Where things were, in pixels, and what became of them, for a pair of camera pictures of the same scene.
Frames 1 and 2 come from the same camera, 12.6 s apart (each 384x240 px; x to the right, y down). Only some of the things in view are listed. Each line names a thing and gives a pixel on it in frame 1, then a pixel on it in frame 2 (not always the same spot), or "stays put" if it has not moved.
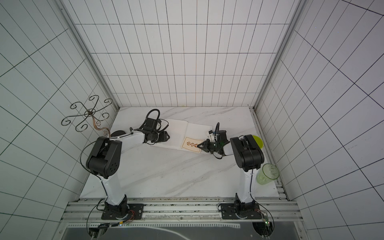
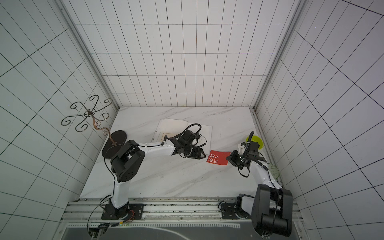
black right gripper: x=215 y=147 to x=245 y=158
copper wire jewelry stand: x=93 y=112 stays put
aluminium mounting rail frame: x=180 y=210 stays put
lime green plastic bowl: x=259 y=141 stays put
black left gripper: x=164 y=137 to x=198 y=153
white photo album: x=177 y=130 stays put
